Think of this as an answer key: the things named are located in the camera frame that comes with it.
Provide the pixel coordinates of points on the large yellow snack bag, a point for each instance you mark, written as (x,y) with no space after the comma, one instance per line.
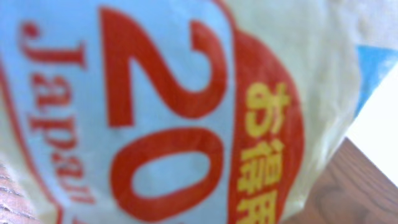
(183,111)

